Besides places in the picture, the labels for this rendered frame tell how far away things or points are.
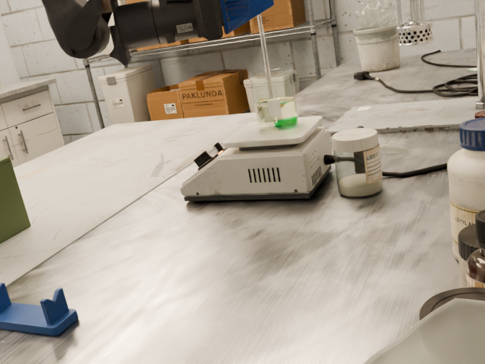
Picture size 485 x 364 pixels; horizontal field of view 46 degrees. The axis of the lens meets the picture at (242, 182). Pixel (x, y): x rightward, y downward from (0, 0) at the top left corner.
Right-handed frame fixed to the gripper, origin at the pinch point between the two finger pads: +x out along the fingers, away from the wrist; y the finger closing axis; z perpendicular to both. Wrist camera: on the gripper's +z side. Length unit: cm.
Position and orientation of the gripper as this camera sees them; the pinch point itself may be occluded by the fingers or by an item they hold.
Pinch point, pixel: (247, 5)
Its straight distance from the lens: 78.3
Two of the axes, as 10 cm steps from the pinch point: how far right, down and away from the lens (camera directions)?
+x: 9.8, -1.8, 0.0
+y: -0.6, -2.9, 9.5
